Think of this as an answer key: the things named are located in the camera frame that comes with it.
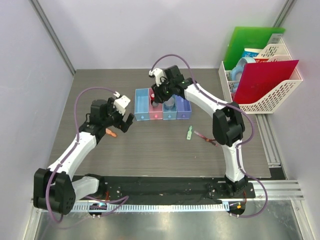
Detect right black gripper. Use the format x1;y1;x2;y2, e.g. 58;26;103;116
151;78;174;104

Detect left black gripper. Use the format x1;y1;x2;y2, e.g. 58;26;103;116
102;98;134;133

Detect light blue drawer box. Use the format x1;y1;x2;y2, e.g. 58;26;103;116
134;88;150;121

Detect clear paper clip jar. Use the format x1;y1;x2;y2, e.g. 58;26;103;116
163;97;176;111

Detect pink drawer box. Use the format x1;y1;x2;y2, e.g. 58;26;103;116
148;88;163;120

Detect orange utility knife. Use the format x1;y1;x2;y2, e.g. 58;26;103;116
105;128;117;138

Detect green correction tape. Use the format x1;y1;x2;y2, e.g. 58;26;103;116
186;125;193;141

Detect red ink bottle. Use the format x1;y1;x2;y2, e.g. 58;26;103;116
150;93;155;101

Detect purple drawer box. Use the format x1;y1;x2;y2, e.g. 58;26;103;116
175;96;192;120

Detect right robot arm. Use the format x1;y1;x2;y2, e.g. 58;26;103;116
148;65;248;198

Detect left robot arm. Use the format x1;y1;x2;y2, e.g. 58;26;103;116
33;95;134;215

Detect dark red pen refill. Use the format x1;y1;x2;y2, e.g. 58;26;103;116
194;131;217;146

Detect blue tape roll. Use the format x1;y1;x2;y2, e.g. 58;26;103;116
229;56;256;82

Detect magenta folder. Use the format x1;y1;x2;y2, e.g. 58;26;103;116
234;60;299;104

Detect green folder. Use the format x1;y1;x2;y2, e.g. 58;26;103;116
223;26;286;71

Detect blue white book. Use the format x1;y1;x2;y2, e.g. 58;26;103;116
241;48;263;58

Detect red white book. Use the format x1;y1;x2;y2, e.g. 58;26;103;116
254;58;269;63

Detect white file organizer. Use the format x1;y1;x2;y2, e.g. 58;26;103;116
218;38;303;114

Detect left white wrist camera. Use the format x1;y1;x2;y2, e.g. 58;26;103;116
113;91;131;116

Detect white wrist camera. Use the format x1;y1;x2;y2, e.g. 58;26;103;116
148;68;167;87
113;91;131;116

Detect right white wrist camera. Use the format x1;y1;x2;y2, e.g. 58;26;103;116
148;68;167;87

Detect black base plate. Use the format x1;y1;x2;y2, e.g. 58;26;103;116
72;174;256;201

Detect slotted cable duct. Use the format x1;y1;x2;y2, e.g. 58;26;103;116
71;202;230;213

